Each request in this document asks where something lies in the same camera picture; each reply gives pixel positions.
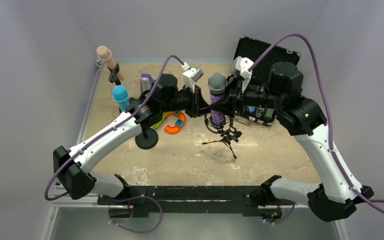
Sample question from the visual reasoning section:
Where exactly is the purple glitter microphone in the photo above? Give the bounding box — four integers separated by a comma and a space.
207, 72, 228, 129

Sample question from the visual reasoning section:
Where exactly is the black shock mount tripod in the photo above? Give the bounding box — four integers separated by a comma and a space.
202, 114, 243, 160

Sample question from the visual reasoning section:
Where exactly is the black mic stand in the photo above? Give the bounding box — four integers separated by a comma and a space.
107, 63, 122, 86
134, 128, 159, 150

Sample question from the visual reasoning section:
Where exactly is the blue microphone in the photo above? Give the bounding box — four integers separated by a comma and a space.
112, 85, 131, 113

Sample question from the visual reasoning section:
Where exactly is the pink microphone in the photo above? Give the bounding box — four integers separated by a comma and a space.
96, 45, 125, 81

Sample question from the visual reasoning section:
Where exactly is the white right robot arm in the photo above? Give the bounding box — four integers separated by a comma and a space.
208, 62, 374, 222

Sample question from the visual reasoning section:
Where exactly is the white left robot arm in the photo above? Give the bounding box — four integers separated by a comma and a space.
52, 70, 210, 200

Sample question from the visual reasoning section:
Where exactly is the blue toy brick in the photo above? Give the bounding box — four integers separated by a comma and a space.
175, 119, 185, 128

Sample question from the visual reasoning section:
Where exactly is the lime long toy brick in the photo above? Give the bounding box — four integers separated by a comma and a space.
153, 112, 168, 129

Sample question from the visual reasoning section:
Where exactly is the orange curved track piece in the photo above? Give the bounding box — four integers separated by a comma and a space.
164, 111, 187, 135

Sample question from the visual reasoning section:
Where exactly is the purple metronome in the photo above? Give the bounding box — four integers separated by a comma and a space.
140, 73, 154, 93

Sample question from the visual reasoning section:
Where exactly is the black poker chip case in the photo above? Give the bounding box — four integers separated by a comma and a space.
231, 35, 302, 127

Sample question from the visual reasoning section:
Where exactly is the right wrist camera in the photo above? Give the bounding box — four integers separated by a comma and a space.
229, 56, 254, 93

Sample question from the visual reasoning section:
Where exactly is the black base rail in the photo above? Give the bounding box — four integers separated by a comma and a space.
97, 185, 292, 221

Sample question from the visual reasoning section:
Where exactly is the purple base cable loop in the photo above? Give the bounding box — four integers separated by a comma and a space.
108, 196, 164, 234

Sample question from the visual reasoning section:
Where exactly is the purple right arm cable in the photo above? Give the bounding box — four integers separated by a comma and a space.
248, 33, 384, 221

